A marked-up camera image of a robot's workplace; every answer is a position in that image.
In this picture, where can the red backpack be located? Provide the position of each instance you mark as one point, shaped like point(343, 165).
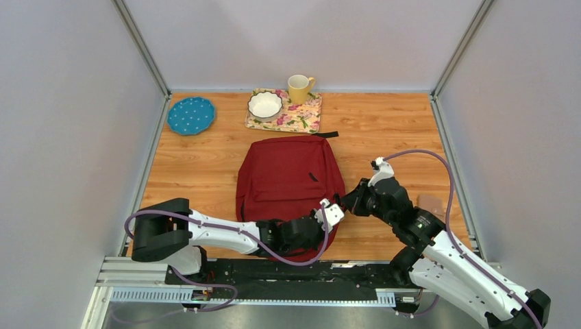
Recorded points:
point(285, 178)

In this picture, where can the blue polka dot plate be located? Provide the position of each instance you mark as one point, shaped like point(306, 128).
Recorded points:
point(191, 116)

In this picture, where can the floral serving tray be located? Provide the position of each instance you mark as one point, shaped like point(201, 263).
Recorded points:
point(303, 118)

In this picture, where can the yellow mug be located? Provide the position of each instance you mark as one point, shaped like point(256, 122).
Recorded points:
point(298, 88)

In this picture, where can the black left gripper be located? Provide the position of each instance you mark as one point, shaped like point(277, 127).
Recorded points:
point(315, 245)

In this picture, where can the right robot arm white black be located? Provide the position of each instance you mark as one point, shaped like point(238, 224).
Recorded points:
point(437, 261)

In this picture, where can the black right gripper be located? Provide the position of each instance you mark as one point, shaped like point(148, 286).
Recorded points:
point(353, 201)

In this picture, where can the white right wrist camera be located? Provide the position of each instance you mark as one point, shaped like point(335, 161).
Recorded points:
point(382, 170)

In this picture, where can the brown leather wallet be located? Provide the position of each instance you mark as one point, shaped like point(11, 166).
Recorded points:
point(432, 204)

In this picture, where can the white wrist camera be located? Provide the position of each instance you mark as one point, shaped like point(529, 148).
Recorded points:
point(382, 170)
point(328, 215)

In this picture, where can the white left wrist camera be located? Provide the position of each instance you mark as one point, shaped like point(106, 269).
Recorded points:
point(328, 215)

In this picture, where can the white scalloped bowl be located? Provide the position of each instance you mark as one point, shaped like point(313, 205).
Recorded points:
point(265, 106)

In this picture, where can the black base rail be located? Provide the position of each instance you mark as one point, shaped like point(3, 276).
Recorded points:
point(324, 283)

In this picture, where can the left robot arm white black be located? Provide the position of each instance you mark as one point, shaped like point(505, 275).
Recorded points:
point(174, 234)

